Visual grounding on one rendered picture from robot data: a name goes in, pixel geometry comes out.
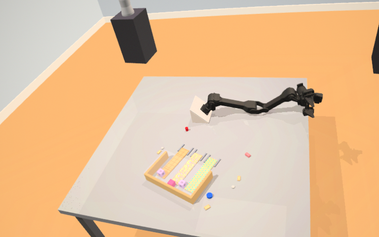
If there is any orange grid-patterned strip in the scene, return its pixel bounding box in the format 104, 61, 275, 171
176, 148, 189, 158

